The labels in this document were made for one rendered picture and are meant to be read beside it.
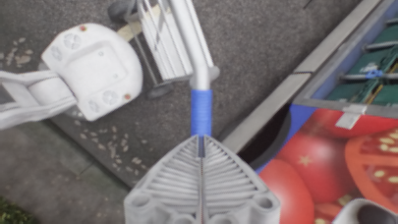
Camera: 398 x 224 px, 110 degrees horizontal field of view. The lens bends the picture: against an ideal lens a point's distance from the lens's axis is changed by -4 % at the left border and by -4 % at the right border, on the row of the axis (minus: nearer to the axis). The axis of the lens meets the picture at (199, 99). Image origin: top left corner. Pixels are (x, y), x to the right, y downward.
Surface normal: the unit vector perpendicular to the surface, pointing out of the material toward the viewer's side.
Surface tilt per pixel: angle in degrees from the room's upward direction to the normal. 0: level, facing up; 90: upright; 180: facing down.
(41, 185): 8
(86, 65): 0
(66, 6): 0
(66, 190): 9
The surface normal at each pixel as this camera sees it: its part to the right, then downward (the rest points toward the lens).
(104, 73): 0.33, 0.07
